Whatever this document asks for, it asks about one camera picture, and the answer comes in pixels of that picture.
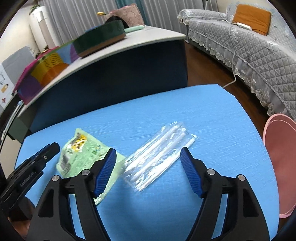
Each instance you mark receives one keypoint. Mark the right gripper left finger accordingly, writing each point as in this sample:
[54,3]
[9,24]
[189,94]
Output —
[52,219]

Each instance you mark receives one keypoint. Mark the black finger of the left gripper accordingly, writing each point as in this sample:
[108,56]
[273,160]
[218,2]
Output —
[45,154]

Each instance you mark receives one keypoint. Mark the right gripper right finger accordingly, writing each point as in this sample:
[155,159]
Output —
[229,209]

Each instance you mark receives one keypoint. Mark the green printed wrapper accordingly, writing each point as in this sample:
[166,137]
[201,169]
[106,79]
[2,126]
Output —
[85,157]

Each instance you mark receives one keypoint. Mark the clear plastic straw wrapper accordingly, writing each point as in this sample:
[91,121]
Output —
[154,157]

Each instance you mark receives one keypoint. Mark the pink plastic trash bucket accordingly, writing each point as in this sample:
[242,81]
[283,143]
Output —
[279,140]

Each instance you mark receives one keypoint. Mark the person's left hand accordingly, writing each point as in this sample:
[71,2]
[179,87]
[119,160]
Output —
[21,216]

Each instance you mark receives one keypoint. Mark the blue table mat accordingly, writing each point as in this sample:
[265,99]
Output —
[152,198]

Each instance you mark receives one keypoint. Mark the television with grey cover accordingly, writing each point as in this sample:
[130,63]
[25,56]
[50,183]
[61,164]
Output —
[11,70]

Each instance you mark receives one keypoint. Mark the colourful storage box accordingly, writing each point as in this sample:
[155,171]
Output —
[39,73]

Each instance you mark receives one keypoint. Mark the white standing air conditioner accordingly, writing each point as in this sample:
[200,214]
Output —
[42,28]

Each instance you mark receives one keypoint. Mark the dark green round tin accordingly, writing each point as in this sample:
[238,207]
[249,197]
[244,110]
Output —
[99,38]

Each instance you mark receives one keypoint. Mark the white and navy coffee table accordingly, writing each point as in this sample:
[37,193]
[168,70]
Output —
[146,62]

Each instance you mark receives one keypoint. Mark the grey quilted sofa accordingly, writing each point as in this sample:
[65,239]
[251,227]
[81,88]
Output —
[266,64]

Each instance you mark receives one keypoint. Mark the light green flat board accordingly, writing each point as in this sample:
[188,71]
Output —
[133,29]

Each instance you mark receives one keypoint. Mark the pink fabric basket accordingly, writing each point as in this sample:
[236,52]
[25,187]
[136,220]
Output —
[130,14]

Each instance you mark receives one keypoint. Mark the teal curtain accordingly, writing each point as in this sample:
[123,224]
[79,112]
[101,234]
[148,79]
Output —
[122,3]

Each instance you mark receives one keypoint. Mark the orange cushion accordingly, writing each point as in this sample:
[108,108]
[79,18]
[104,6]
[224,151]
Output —
[256,18]

